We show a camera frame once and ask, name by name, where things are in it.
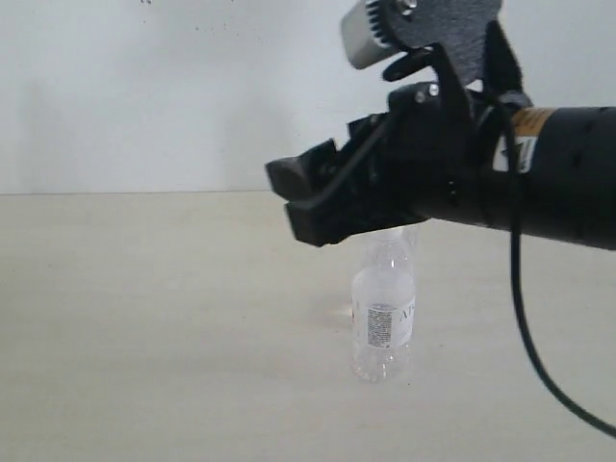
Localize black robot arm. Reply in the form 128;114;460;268
266;45;615;249

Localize small clear water bottle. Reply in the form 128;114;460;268
350;227;417;383

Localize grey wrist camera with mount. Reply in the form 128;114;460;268
340;0;523;92

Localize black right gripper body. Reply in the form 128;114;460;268
336;46;503;231

